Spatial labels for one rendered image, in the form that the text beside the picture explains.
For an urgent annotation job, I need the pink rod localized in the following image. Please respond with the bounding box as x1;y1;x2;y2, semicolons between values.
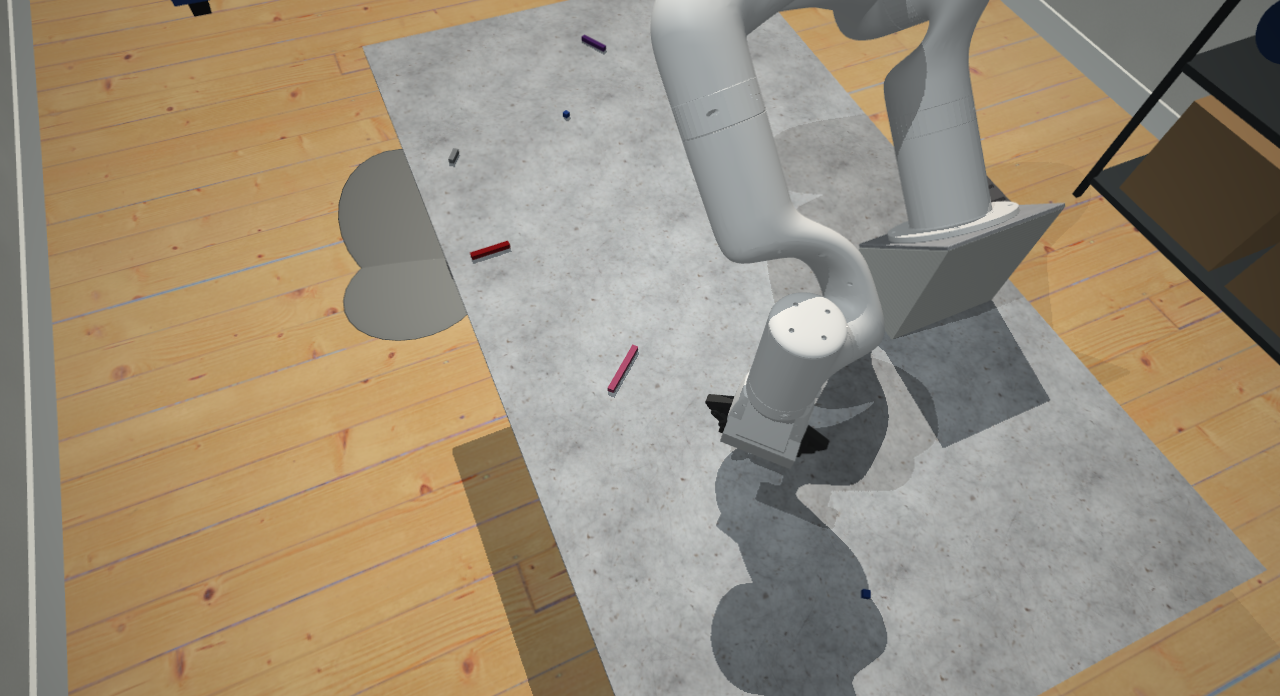
608;345;637;393

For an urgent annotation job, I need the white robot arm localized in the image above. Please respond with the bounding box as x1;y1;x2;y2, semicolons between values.
652;0;1019;470

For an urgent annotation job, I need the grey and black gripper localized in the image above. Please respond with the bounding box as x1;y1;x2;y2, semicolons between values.
705;374;829;457

